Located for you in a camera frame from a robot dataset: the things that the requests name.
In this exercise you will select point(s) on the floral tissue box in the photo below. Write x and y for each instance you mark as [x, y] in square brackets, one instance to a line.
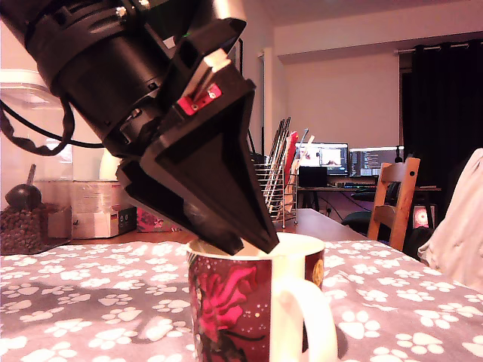
[151, 222]

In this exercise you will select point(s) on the grey kitchen utensil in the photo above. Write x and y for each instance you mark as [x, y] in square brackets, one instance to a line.
[303, 136]

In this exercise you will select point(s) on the white mug red flower print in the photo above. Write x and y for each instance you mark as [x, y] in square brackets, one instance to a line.
[234, 301]

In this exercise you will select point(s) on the backlit keyboard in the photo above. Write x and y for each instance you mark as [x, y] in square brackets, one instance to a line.
[354, 184]

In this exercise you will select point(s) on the black router with antennas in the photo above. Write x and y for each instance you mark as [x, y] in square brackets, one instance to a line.
[262, 141]

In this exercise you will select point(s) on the black framed picture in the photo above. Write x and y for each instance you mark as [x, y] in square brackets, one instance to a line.
[240, 60]

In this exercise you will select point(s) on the monitor showing code text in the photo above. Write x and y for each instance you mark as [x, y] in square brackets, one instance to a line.
[373, 162]

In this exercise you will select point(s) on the pale draped fabric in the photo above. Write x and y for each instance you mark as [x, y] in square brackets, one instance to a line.
[460, 226]

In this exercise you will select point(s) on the dark brown scoop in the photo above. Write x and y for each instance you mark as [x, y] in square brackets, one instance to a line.
[23, 196]

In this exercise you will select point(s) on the dark desk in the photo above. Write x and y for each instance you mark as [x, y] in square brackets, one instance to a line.
[428, 188]

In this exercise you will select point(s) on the white printed cardboard box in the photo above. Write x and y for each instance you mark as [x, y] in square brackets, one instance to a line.
[94, 222]

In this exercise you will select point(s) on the small black box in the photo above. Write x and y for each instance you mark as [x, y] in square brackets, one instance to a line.
[312, 177]

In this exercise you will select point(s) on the white vertical pipe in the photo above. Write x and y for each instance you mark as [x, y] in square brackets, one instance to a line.
[268, 102]

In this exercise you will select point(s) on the computer case glowing fan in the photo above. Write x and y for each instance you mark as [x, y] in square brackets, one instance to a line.
[422, 218]

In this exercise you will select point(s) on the dark office chair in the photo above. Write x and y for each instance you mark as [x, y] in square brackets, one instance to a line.
[356, 220]

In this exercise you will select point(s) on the clear container white lid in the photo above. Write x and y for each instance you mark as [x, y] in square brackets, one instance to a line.
[22, 169]

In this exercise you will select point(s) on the red kitchen utensil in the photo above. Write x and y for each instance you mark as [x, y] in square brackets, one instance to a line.
[291, 151]

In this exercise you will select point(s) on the wooden chair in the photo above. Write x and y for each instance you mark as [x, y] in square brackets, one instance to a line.
[405, 203]

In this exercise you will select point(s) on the grey paw print cloth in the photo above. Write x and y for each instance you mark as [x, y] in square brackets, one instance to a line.
[113, 301]

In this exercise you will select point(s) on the white curtain rod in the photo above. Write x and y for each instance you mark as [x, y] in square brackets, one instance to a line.
[403, 51]

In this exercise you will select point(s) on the monitor showing video windows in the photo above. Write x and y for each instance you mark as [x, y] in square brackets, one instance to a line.
[324, 156]

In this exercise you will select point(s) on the black curtain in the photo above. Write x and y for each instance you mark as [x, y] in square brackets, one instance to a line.
[441, 113]

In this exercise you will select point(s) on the white metal bottle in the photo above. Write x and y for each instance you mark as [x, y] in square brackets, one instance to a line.
[107, 169]

